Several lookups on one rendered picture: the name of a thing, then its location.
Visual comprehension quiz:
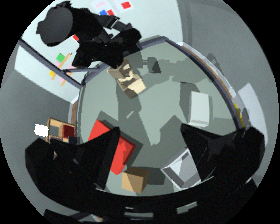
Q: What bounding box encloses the black metal overhead frame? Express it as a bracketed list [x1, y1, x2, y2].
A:
[17, 37, 100, 220]

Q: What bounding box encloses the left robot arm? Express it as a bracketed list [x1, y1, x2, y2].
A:
[36, 0, 128, 69]

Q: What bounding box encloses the red flat board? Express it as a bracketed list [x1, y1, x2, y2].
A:
[88, 120, 136, 175]

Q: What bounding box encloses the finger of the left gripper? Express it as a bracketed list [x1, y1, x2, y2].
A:
[92, 49, 117, 69]
[105, 52, 123, 67]

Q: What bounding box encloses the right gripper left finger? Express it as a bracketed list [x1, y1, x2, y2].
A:
[49, 127, 120, 190]

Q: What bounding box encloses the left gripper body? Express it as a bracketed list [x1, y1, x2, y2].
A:
[77, 20, 142, 59]

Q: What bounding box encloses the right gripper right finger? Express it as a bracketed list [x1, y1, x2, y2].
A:
[180, 123, 245, 182]

